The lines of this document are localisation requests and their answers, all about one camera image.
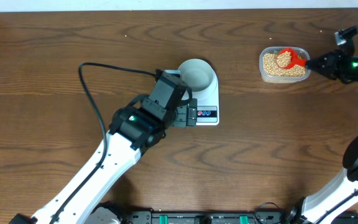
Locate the clear plastic soybean container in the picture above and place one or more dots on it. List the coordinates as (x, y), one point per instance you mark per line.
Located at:
(272, 73)

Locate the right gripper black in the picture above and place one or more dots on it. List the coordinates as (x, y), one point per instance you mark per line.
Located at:
(331, 68)

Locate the red plastic scoop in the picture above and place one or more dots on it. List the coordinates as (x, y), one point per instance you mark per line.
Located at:
(288, 58)

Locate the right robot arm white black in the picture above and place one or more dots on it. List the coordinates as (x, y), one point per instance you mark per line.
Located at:
(341, 192)

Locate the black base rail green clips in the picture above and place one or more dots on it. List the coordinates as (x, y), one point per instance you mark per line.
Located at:
(109, 213)

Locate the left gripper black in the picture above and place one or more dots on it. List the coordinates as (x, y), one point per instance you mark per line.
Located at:
(181, 120)

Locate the grey round bowl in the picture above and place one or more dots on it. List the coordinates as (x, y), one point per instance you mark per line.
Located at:
(197, 74)

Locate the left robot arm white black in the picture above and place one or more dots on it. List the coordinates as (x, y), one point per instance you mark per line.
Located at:
(134, 129)

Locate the white digital kitchen scale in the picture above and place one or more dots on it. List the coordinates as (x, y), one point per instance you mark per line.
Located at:
(203, 110)

